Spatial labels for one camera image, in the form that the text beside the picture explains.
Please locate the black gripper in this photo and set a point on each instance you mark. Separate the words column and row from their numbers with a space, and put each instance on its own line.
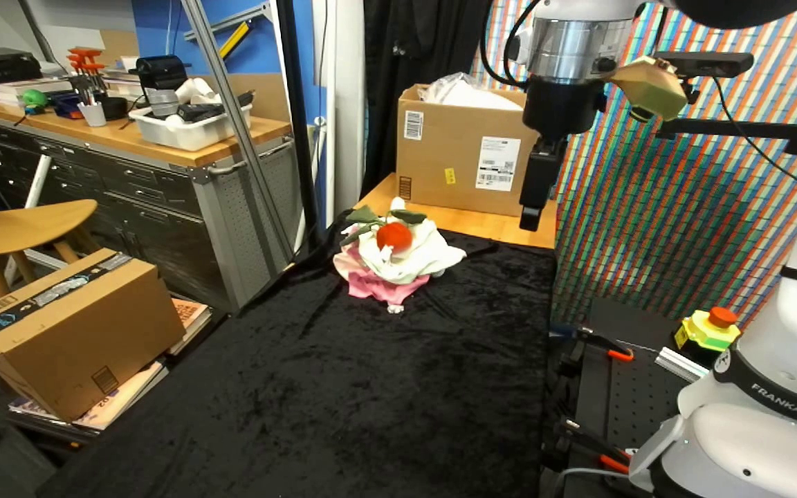
column 560, row 111

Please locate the light green towel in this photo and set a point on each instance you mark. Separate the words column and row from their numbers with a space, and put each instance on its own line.
column 426, row 253

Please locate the red plush with green leaves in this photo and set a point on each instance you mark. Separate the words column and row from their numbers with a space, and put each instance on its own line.
column 394, row 237

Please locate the pink cloth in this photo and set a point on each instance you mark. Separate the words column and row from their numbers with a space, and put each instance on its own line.
column 386, row 285

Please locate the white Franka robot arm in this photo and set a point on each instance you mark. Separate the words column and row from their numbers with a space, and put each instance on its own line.
column 787, row 340

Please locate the wooden side table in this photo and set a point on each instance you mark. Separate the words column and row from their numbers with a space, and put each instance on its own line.
column 483, row 223

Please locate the cardboard box with white label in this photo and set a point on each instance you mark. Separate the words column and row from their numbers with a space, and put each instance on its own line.
column 455, row 156

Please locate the white packing paper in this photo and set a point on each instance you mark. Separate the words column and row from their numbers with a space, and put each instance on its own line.
column 468, row 93

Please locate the pale peach cloth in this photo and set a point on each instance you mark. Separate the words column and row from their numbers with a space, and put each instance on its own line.
column 345, row 263

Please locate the yellow red emergency stop button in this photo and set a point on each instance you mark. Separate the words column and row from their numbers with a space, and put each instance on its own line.
column 707, row 329

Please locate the silver metal bar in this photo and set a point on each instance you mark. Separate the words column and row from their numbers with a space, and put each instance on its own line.
column 685, row 364

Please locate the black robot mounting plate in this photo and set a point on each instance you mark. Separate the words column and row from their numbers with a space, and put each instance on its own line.
column 628, row 404

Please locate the black vertical pole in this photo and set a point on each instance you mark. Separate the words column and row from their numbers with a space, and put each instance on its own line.
column 299, row 120

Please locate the black table cloth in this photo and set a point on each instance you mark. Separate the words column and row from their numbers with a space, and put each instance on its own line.
column 371, row 397

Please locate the aluminium pole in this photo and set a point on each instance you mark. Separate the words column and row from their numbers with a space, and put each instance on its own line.
column 242, row 140

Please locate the white plastic bin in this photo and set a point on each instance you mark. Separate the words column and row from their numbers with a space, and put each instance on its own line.
column 177, row 127

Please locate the black small device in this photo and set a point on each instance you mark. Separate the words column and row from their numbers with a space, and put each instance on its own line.
column 162, row 73

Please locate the grey workbench with wooden top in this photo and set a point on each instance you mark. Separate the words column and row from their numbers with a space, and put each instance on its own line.
column 112, row 183

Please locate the white cup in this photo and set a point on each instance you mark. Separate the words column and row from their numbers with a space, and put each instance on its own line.
column 93, row 114

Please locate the orange small object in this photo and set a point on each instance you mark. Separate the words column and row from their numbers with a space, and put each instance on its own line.
column 87, row 58

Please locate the cardboard box with black tape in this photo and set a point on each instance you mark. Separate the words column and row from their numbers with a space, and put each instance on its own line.
column 66, row 335

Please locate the green small object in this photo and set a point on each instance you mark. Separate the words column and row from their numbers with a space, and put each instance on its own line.
column 35, row 100

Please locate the wooden stool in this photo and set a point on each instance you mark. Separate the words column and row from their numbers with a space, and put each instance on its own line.
column 19, row 226

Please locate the yellow wrist camera block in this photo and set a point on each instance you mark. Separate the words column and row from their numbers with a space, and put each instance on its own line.
column 648, row 87

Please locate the black stereo camera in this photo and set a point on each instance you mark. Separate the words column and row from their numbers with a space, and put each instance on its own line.
column 713, row 64

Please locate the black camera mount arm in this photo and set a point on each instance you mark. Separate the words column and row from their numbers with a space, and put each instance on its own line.
column 758, row 127

